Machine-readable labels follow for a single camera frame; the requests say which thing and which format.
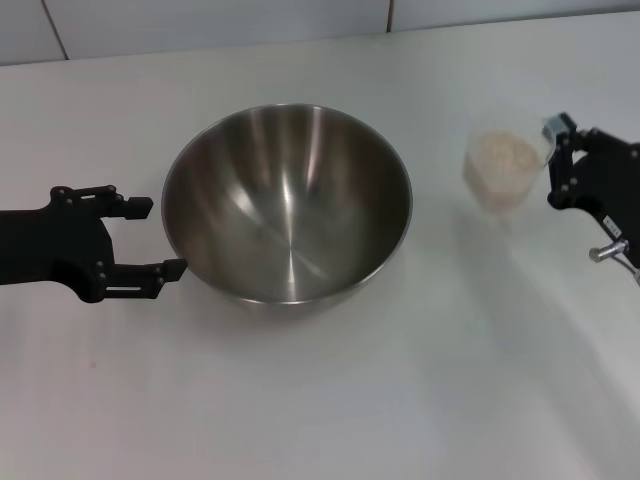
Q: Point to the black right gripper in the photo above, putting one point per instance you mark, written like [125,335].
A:
[605,185]

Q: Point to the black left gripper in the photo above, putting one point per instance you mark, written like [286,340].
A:
[45,245]

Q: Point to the clear plastic measuring cup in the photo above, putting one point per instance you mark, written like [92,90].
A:
[500,165]

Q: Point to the white rice grains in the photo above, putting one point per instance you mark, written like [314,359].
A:
[500,165]

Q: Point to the stainless steel mixing bowl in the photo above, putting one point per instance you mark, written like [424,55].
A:
[285,210]

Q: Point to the silver right wrist connector plug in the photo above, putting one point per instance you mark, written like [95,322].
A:
[607,250]

